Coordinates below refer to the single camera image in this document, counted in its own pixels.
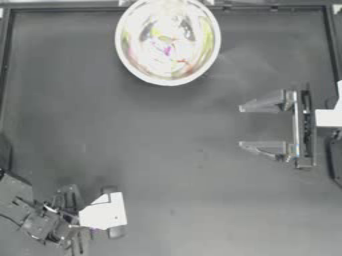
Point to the red candy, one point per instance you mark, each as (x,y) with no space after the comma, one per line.
(183,61)

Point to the purple bow-shaped candy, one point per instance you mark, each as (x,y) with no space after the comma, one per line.
(167,50)

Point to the steel bowl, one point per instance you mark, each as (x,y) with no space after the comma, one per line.
(147,66)

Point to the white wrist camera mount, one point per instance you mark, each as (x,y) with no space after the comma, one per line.
(332,116)
(104,211)

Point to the white corner bracket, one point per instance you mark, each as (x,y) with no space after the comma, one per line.
(337,8)

